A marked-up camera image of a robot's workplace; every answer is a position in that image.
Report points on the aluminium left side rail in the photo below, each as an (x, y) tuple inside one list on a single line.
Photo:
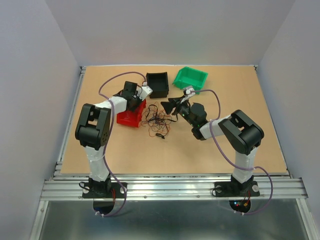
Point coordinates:
[(43, 204)]

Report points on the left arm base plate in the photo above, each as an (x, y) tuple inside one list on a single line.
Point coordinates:
[(101, 190)]

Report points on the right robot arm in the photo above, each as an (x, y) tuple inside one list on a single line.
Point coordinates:
[(243, 134)]

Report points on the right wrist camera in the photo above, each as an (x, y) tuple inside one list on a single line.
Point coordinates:
[(188, 92)]

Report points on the black plastic bin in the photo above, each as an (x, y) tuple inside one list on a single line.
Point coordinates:
[(159, 84)]

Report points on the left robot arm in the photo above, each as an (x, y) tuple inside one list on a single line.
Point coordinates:
[(93, 132)]

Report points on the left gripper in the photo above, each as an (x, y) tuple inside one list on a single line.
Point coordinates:
[(139, 101)]

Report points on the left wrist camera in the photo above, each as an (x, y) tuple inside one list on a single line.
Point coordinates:
[(144, 91)]

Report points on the aluminium rail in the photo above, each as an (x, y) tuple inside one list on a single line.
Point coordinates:
[(43, 204), (173, 187)]

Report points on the aluminium front rail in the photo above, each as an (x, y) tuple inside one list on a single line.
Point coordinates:
[(173, 187)]

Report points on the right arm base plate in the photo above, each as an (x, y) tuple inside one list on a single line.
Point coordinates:
[(224, 189)]

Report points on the green plastic bin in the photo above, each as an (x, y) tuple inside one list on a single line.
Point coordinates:
[(188, 76)]

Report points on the red plastic bin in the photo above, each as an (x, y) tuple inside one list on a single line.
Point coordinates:
[(131, 118)]

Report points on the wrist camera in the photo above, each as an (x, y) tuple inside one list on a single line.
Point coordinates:
[(188, 92), (144, 91)]

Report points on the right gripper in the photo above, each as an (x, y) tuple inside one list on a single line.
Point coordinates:
[(172, 103)]

